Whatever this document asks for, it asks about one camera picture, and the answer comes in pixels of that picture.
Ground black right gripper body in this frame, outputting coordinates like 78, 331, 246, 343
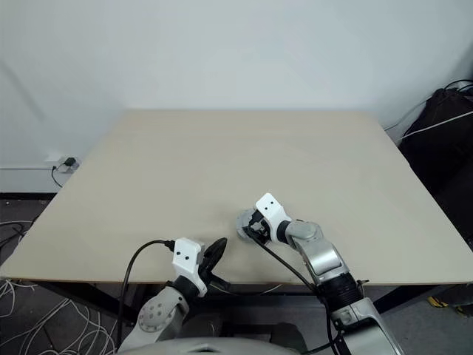
246, 211, 275, 246

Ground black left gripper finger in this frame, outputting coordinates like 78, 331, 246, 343
205, 238, 229, 271
203, 238, 227, 268

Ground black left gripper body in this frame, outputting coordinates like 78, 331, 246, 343
200, 266, 232, 294

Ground silver toothed motor lid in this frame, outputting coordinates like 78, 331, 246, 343
234, 207, 268, 242

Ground grey robot torso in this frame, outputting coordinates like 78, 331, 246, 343
120, 339, 310, 355

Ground black bag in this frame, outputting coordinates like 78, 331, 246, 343
398, 87, 473, 195

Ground yellow and black tool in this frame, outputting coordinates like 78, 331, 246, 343
427, 293, 473, 318

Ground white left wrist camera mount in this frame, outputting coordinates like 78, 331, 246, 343
171, 237, 208, 299

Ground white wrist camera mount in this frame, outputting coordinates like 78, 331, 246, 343
254, 192, 293, 246
171, 237, 208, 299

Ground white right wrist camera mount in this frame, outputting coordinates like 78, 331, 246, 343
254, 192, 293, 246

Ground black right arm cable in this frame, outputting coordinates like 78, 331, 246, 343
257, 239, 349, 355

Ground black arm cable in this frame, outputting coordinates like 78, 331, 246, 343
257, 239, 349, 355
117, 240, 177, 347

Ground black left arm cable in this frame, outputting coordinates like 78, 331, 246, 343
117, 240, 177, 347

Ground white floor cable tangle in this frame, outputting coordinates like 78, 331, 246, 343
0, 277, 121, 355

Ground black adapter cable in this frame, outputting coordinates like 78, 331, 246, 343
51, 163, 68, 188

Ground white wall socket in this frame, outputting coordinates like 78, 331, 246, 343
45, 153, 79, 174

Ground black floor cables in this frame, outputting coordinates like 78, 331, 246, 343
0, 220, 36, 262

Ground white cable over bag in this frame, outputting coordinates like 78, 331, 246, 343
401, 109, 473, 141

